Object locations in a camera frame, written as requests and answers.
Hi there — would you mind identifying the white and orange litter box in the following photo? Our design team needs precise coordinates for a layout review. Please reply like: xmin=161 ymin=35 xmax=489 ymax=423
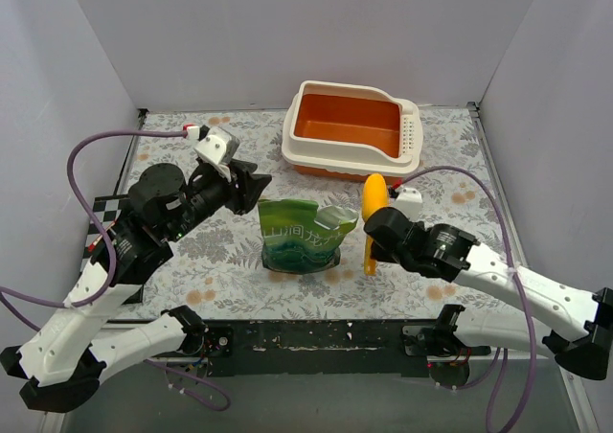
xmin=282 ymin=80 xmax=423 ymax=180

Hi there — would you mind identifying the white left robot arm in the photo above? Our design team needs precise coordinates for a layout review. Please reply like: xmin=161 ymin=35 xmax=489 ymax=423
xmin=1 ymin=160 xmax=272 ymax=413

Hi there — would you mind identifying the black white checkerboard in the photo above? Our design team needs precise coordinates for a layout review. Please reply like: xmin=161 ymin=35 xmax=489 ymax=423
xmin=79 ymin=194 xmax=129 ymax=273

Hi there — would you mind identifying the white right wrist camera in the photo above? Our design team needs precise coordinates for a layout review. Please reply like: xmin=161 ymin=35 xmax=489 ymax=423
xmin=391 ymin=186 xmax=423 ymax=221

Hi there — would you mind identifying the green cat litter bag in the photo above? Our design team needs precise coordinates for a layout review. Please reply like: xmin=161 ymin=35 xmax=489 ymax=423
xmin=258 ymin=199 xmax=359 ymax=275

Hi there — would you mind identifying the yellow plastic litter scoop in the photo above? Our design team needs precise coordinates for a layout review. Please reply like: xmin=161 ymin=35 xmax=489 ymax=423
xmin=361 ymin=173 xmax=389 ymax=276

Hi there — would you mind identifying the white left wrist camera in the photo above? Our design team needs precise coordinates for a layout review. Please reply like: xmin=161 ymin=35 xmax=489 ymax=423
xmin=194 ymin=125 xmax=240 ymax=182

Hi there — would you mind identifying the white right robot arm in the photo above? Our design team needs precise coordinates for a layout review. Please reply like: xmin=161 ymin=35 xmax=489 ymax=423
xmin=364 ymin=207 xmax=612 ymax=381

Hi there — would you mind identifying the red white toy block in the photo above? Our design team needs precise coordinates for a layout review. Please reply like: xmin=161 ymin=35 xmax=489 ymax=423
xmin=88 ymin=235 xmax=103 ymax=252

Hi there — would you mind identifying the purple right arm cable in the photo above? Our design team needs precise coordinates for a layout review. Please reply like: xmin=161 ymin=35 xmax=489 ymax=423
xmin=392 ymin=166 xmax=537 ymax=433

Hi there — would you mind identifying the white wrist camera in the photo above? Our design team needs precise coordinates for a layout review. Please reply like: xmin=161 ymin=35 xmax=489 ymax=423
xmin=391 ymin=186 xmax=423 ymax=221
xmin=194 ymin=125 xmax=240 ymax=182

